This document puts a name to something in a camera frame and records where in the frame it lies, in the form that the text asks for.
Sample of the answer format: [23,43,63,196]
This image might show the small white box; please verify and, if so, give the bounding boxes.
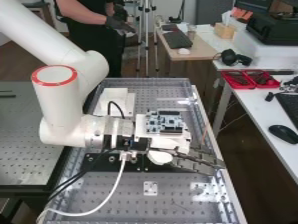
[91,87,137,118]

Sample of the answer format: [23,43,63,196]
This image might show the black cable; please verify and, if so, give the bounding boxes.
[106,100,126,120]
[45,149,110,204]

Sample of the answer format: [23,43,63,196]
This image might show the white desk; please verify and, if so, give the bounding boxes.
[194,23,298,73]
[211,74,298,186]

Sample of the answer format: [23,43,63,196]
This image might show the red tray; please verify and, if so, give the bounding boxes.
[244,69,282,90]
[220,70,258,90]

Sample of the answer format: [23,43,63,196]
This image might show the cardboard box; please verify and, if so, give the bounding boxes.
[212,22,236,40]

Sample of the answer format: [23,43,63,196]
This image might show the clear box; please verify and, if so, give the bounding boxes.
[42,77,247,224]

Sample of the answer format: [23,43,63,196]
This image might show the black mouse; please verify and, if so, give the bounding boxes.
[267,124,298,145]

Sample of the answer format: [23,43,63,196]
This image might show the black plate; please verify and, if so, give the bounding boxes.
[82,151,223,175]

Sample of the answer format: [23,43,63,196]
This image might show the white cable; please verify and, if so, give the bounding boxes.
[35,154,130,224]

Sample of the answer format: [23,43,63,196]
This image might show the metal tripod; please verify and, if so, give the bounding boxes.
[134,0,159,78]

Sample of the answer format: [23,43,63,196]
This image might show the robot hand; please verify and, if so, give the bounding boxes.
[133,109,227,176]

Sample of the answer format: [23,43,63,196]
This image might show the black keyboard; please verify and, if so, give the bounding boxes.
[274,92,298,132]
[160,29,194,50]

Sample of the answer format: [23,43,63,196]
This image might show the wooden desk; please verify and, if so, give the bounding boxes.
[155,22,222,126]

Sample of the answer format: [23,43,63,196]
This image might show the person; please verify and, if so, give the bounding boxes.
[53,0,135,78]

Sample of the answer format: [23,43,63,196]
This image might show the small grey square block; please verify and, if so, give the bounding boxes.
[141,181,159,197]

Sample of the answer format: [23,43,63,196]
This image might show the black headphones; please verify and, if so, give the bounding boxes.
[219,48,254,67]

